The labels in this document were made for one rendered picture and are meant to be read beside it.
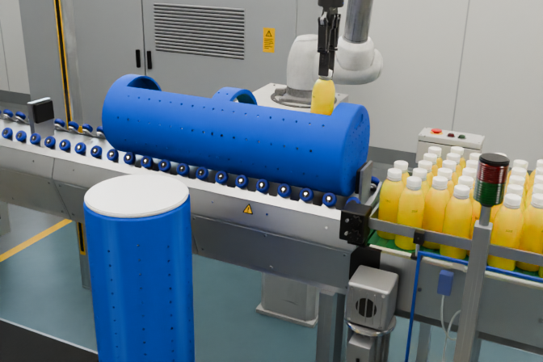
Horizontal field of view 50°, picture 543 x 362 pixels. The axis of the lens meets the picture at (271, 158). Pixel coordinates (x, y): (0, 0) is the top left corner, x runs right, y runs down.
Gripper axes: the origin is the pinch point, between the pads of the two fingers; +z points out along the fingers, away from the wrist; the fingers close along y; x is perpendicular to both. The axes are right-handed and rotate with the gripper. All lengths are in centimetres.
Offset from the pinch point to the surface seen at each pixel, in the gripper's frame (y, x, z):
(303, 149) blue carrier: 13.5, -0.6, 23.1
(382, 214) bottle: 14.9, 24.9, 37.5
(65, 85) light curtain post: -30, -135, 30
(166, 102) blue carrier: 10, -51, 17
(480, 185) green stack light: 38, 51, 14
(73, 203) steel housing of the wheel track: 10, -96, 64
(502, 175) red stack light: 38, 55, 12
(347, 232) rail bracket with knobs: 24, 18, 41
